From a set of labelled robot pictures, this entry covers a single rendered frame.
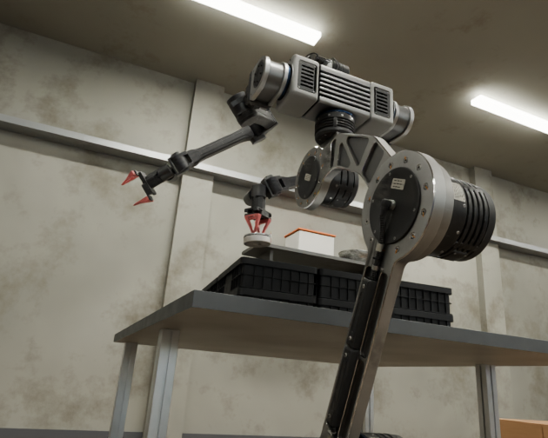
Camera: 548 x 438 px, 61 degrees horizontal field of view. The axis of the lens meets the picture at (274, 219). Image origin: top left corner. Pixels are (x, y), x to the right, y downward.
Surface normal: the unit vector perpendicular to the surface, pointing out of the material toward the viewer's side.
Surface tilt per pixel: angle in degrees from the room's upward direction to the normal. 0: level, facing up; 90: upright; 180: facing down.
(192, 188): 90
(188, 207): 90
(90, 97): 90
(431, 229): 130
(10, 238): 90
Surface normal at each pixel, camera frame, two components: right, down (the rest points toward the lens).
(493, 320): 0.41, -0.28
